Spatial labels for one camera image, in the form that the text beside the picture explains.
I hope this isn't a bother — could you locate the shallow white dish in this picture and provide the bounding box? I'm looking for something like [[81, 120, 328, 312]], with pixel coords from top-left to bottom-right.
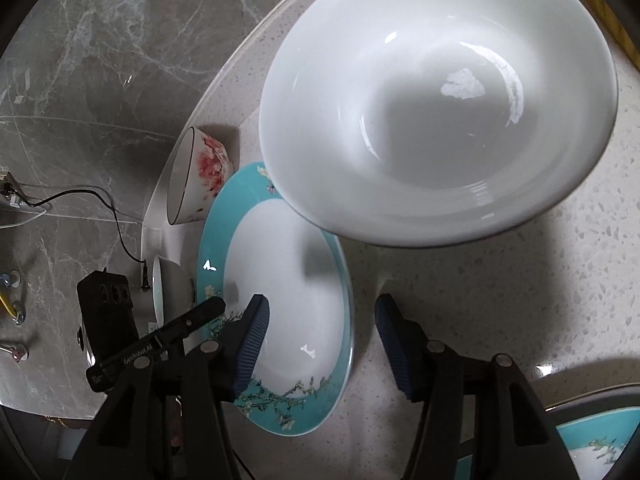
[[152, 255, 194, 327]]

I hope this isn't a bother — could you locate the small teal floral plate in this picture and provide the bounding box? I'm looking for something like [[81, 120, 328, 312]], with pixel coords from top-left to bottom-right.
[[454, 406, 640, 480]]

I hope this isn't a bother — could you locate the black power cable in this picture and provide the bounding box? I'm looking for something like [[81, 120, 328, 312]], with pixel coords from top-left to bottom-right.
[[0, 186, 151, 291]]

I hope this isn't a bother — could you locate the white bowl red pattern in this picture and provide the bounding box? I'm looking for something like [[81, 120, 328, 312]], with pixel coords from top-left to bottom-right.
[[166, 127, 233, 226]]

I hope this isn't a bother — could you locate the large teal floral plate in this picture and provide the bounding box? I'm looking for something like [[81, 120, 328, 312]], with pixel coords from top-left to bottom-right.
[[195, 162, 354, 437]]

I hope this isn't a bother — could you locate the plain white bowl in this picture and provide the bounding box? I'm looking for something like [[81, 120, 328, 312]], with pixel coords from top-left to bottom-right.
[[259, 0, 618, 247]]

